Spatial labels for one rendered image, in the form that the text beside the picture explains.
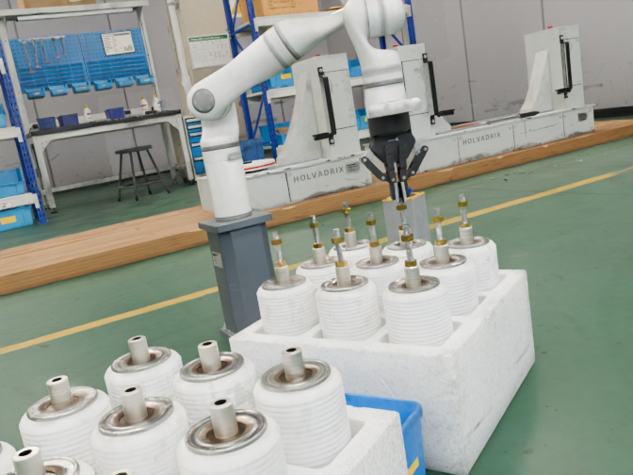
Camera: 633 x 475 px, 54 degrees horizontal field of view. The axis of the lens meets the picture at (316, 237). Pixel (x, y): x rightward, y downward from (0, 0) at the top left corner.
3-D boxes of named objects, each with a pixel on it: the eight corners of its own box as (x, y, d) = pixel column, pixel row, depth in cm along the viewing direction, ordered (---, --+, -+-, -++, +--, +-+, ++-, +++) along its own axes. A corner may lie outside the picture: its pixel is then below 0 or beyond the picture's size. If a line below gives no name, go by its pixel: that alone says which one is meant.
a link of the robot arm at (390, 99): (370, 119, 105) (365, 81, 103) (359, 119, 116) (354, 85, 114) (423, 109, 105) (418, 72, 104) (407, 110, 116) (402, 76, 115)
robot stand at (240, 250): (219, 334, 163) (196, 221, 157) (269, 318, 169) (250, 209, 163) (240, 348, 150) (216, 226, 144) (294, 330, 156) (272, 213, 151)
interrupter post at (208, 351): (198, 373, 73) (192, 347, 72) (211, 365, 75) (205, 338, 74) (214, 375, 71) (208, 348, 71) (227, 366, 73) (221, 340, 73)
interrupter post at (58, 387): (48, 411, 69) (40, 383, 69) (66, 401, 71) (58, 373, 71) (61, 413, 68) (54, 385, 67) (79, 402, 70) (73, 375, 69)
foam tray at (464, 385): (247, 435, 107) (227, 337, 104) (355, 346, 139) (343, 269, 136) (466, 478, 86) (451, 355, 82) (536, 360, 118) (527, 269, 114)
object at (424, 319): (413, 420, 89) (397, 301, 86) (388, 395, 98) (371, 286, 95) (474, 402, 92) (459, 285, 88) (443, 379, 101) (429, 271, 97)
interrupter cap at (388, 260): (375, 272, 103) (375, 269, 102) (347, 268, 109) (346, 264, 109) (408, 260, 107) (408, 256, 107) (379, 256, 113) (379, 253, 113)
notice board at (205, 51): (192, 69, 705) (186, 37, 698) (233, 64, 727) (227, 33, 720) (193, 69, 703) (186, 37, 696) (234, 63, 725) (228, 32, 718)
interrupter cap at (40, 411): (13, 419, 68) (11, 414, 68) (71, 388, 75) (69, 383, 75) (56, 428, 64) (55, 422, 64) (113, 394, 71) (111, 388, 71)
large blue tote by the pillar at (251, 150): (208, 186, 588) (200, 147, 581) (247, 178, 609) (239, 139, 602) (231, 187, 546) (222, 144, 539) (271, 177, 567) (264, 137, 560)
